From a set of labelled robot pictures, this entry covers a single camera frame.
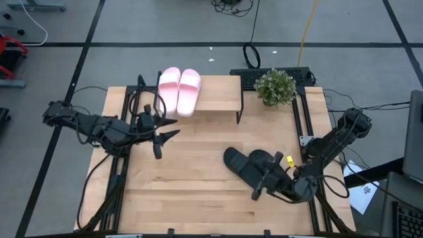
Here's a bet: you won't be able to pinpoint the grey stand base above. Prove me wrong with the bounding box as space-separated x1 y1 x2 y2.
6 0 66 13
0 79 27 89

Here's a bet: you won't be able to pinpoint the small potted green plant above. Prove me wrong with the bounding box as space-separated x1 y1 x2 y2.
253 67 297 107

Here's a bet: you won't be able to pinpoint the white floor cable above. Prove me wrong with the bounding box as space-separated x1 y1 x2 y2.
19 0 49 47

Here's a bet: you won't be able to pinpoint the red and black cart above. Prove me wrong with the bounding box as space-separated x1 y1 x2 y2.
0 34 29 80

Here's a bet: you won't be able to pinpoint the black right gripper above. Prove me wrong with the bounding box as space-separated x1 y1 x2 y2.
251 151 295 201

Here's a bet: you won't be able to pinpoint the pink slide sandal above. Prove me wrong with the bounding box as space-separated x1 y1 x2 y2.
176 68 202 118
158 67 182 116

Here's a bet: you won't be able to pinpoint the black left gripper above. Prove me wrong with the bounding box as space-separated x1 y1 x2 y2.
137 104 181 160

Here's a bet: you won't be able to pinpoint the black slide sandal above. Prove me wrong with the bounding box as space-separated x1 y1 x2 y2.
223 147 264 188
247 149 288 191

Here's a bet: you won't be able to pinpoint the yellow floor cable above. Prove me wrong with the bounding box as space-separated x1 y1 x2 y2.
297 0 321 67

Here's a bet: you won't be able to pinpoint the grey laptop lid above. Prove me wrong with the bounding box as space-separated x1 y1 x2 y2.
402 89 423 184

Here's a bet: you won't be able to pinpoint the black keyboard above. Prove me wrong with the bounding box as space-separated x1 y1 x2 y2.
392 200 423 238

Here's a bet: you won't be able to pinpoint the wooden shelf with black legs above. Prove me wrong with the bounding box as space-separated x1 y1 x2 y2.
154 71 245 125

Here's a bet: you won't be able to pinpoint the black desk bar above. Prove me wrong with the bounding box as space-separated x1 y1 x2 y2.
343 157 406 189

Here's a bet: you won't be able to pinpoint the thin black power cables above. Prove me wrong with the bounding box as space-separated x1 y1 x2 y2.
323 88 411 114

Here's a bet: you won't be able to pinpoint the black aluminium frame rails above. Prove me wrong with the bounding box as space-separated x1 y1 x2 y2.
78 74 166 232
290 85 355 234

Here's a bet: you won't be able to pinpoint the tangled black cable bundle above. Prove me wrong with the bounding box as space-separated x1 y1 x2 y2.
210 0 255 18

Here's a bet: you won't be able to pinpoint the black perforated computer case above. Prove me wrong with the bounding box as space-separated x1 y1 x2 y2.
229 67 315 91

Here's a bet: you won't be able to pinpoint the coiled black floor cable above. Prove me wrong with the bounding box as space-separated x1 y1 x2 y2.
242 42 262 69

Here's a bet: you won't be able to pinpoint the white paper sheet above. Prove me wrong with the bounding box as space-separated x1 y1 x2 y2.
342 159 381 215

